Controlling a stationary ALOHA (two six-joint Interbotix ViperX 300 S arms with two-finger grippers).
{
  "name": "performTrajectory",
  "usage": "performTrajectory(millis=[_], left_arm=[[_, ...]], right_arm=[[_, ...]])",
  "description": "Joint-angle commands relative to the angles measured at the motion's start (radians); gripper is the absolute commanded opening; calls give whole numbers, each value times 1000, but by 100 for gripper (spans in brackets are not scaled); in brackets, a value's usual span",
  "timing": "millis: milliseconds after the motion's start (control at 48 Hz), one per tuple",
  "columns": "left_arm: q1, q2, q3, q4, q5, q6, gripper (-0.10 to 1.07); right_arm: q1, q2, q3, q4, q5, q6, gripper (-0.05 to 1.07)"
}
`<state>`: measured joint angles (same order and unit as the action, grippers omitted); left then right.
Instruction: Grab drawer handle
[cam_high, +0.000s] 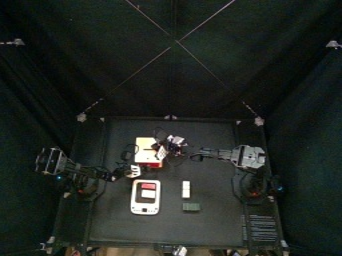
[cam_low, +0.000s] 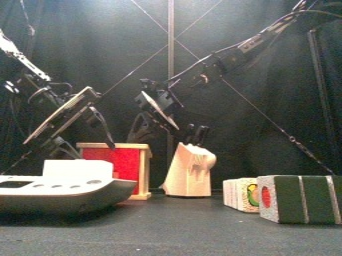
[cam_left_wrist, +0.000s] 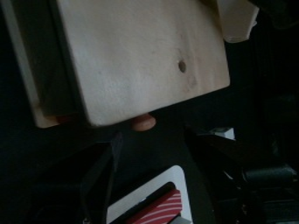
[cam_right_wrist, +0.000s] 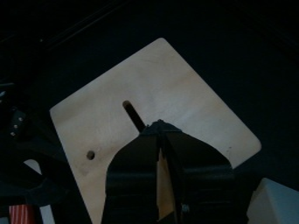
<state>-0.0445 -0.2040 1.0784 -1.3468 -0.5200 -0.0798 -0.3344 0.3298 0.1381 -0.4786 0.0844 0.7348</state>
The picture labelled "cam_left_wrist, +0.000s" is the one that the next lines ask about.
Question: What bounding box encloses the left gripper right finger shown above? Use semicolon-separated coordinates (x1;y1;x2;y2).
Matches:
181;125;252;224

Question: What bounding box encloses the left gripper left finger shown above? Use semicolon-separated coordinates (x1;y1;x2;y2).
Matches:
79;131;125;224

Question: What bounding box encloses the drawer with red knob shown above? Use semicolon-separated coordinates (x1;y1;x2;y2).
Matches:
56;112;157;132

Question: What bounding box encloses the white toy appliance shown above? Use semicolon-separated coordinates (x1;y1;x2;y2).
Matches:
105;164;195;224

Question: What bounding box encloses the red white striped toy piece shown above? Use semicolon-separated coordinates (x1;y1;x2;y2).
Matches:
125;188;183;224

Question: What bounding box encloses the small white cube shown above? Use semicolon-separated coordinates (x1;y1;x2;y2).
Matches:
209;127;236;141

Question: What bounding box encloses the small white wooden holder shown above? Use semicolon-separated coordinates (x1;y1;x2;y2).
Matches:
215;0;260;44

